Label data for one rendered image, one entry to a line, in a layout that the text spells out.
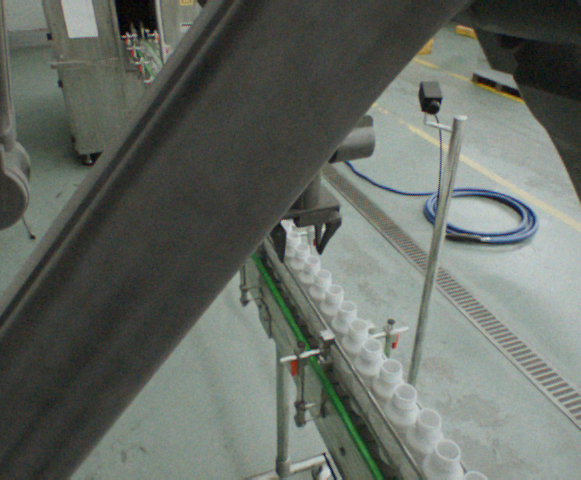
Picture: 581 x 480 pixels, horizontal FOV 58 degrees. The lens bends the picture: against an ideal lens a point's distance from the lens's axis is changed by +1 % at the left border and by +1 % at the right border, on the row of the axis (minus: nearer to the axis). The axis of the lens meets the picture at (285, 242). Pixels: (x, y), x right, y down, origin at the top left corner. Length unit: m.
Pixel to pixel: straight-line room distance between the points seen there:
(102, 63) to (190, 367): 2.77
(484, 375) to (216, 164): 2.58
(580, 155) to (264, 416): 2.18
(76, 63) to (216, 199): 4.42
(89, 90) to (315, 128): 4.51
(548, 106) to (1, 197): 0.52
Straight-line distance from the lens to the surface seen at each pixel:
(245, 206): 0.16
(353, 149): 0.71
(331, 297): 1.10
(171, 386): 2.54
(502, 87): 7.20
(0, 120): 0.62
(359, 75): 0.16
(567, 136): 0.26
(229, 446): 2.29
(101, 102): 4.68
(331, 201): 0.74
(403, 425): 0.93
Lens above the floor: 1.83
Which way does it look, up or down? 32 degrees down
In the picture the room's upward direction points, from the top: straight up
